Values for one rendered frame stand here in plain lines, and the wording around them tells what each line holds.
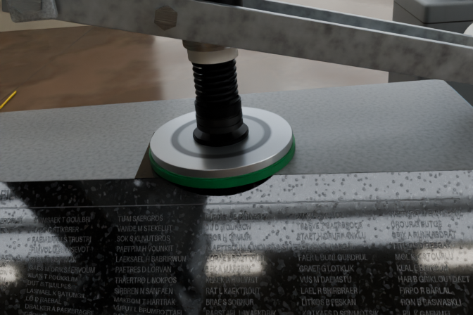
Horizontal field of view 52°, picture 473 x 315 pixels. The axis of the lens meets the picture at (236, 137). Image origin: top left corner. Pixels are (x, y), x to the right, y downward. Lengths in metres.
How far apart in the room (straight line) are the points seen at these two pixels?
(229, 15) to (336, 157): 0.25
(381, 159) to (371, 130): 0.09
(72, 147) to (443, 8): 1.23
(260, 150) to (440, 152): 0.25
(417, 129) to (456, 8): 0.94
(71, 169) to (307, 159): 0.35
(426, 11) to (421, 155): 0.99
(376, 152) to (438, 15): 1.01
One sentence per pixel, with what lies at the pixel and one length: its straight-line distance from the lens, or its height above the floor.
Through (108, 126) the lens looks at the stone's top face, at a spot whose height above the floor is 0.85.
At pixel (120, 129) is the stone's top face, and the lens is 0.85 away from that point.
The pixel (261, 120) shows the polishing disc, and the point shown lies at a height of 0.87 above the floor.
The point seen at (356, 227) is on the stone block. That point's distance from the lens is 0.65.
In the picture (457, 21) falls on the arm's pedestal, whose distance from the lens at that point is 1.70.
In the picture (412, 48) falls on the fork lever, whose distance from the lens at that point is 0.69.
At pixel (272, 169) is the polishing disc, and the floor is 0.85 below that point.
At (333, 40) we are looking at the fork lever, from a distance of 0.64.
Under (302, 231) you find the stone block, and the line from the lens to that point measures 0.65.
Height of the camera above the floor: 1.18
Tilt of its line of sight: 26 degrees down
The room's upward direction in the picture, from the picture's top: 5 degrees counter-clockwise
